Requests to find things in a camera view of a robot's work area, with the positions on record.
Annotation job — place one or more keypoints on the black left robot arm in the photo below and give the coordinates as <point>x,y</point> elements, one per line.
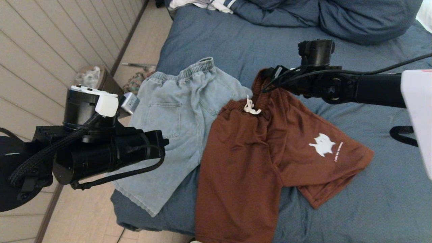
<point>81,108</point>

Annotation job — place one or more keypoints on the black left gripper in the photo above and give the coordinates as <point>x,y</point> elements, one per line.
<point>108,157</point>

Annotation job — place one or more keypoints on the white striped garment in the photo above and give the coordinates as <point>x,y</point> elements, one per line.
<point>202,4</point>

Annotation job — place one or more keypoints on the brown metal trash bin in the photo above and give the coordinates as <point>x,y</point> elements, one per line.
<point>109,84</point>

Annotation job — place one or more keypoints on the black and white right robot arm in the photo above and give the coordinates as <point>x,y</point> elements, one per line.
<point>378,89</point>

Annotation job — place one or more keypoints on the crumpled blue blanket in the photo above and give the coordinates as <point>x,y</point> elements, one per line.
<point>276,14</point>

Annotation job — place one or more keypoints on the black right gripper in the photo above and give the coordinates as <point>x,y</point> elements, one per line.
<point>303,82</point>

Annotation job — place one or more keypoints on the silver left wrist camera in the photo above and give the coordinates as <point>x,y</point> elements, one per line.
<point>130,103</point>

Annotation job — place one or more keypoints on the blue bed cover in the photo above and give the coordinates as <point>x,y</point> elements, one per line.
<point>337,44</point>

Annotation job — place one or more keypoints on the small black object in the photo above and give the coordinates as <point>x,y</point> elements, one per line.
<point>159,3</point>

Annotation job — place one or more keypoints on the light blue denim shorts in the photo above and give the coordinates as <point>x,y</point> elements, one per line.
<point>168,111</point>

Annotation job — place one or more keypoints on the multicoloured cloth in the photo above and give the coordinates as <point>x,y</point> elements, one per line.
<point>135,82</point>

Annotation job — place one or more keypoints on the clear plastic bin liner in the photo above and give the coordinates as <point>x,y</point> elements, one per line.
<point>89,75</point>

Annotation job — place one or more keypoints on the blue pillow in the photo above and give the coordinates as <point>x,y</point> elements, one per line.
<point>366,19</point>

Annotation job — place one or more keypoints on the rust brown shorts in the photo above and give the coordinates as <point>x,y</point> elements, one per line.
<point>243,162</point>

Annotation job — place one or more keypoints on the white pillow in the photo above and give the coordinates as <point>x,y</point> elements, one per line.
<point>425,17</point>

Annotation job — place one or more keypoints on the silver metal object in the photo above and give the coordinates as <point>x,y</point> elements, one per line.
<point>135,64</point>

